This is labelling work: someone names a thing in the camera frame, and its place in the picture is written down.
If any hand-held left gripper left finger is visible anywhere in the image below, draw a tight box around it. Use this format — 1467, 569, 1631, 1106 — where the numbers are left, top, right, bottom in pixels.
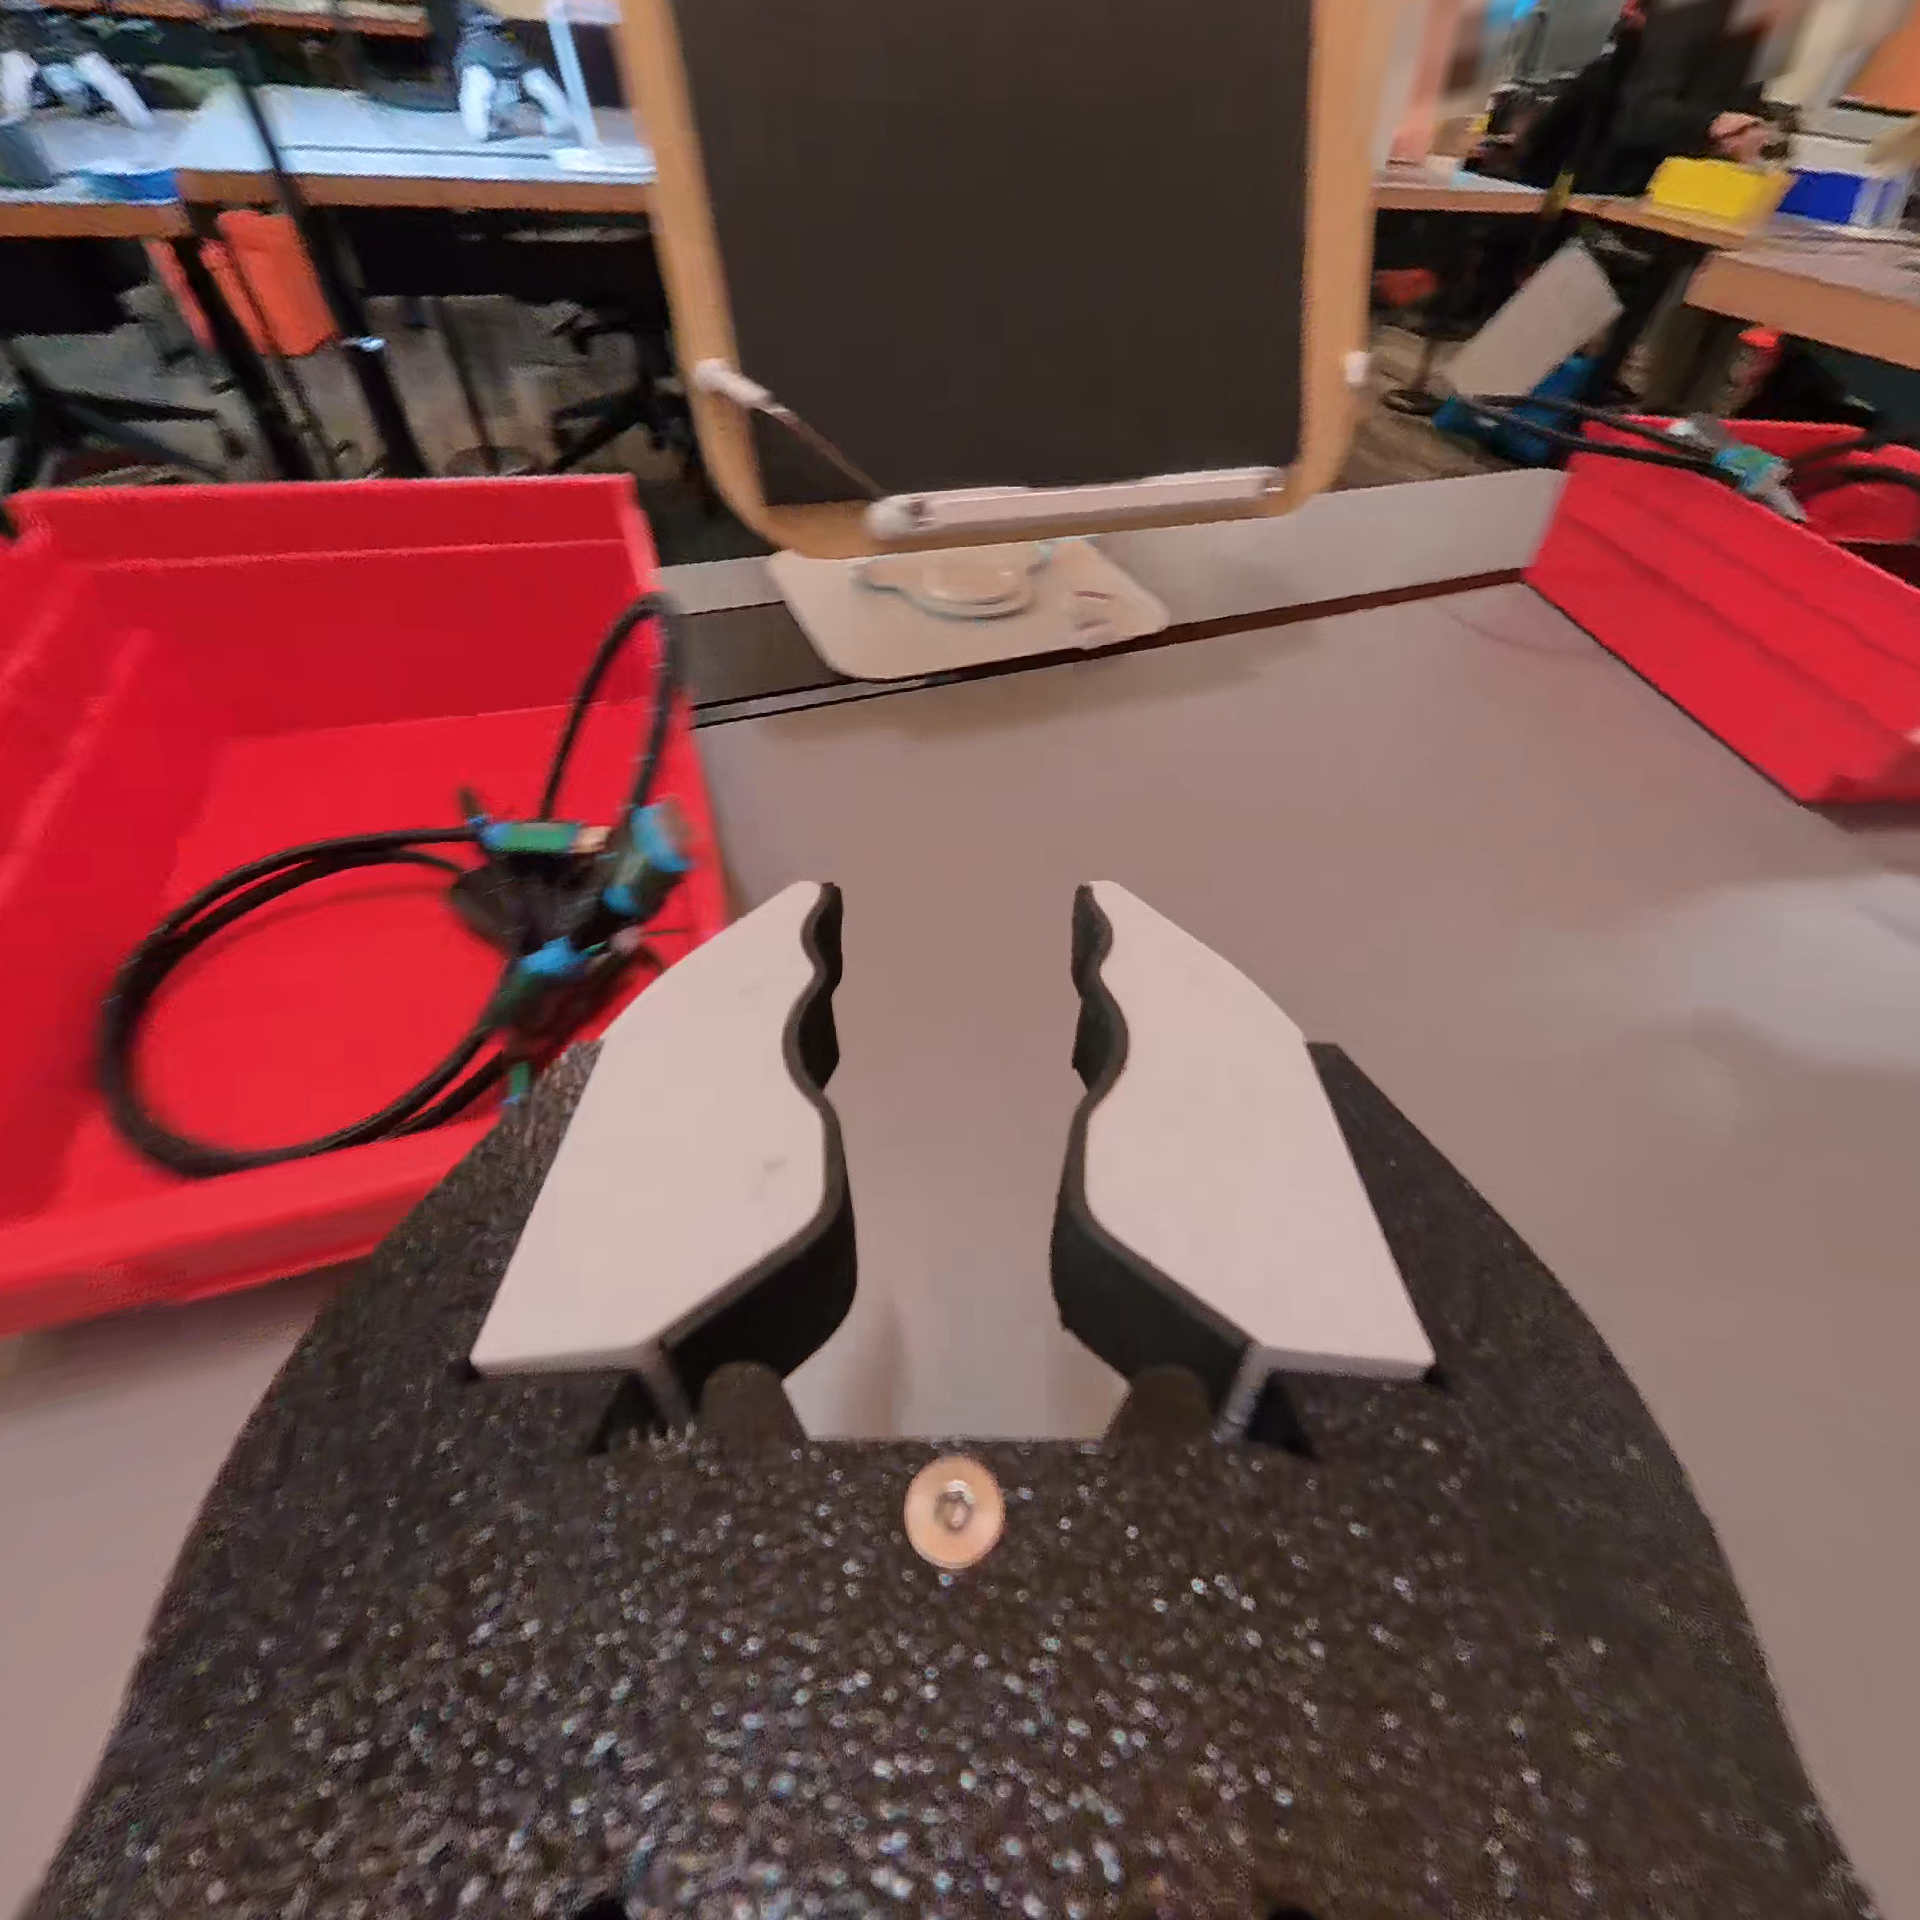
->
470, 878, 856, 1422

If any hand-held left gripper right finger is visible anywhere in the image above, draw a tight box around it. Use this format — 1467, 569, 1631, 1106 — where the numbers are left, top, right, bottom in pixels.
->
1048, 878, 1447, 1446

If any black cable with green plugs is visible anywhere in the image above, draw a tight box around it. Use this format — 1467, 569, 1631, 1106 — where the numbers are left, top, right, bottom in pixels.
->
102, 592, 703, 1185

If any red plastic bin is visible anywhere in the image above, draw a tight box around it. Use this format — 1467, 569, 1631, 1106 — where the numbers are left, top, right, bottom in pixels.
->
0, 473, 730, 1336
1522, 421, 1920, 818

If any braided cable with green plug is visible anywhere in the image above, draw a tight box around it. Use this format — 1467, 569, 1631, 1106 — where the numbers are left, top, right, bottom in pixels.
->
1434, 388, 1811, 523

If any white stand base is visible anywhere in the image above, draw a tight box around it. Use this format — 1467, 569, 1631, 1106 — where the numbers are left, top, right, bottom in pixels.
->
770, 531, 1176, 686

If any white leaning panel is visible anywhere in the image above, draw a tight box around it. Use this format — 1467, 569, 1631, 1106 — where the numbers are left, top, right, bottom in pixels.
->
1447, 240, 1631, 407

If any wooden framed black board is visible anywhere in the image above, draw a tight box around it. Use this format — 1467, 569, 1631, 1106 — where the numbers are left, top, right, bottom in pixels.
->
607, 0, 1383, 563

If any grey table with wooden edge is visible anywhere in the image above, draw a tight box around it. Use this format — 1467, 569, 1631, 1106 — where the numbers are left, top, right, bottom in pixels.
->
0, 88, 657, 245
1682, 227, 1920, 376

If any yellow plastic bin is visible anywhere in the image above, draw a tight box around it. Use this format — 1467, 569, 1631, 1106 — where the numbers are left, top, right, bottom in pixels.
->
1643, 155, 1793, 227

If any blue plastic bin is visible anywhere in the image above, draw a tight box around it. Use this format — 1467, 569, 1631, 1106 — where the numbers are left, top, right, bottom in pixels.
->
1776, 162, 1920, 227

